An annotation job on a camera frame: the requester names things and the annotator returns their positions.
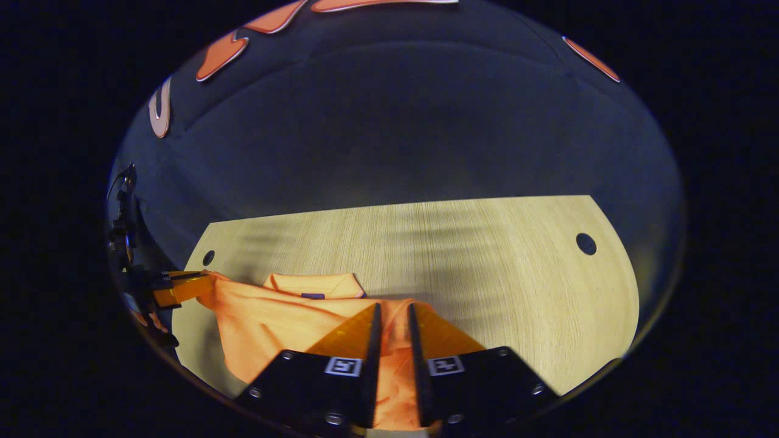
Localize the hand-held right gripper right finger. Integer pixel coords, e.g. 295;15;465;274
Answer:
408;302;559;429

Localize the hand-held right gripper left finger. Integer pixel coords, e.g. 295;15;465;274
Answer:
233;302;383;436

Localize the orange T-shirt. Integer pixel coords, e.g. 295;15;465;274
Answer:
198;272;439;431

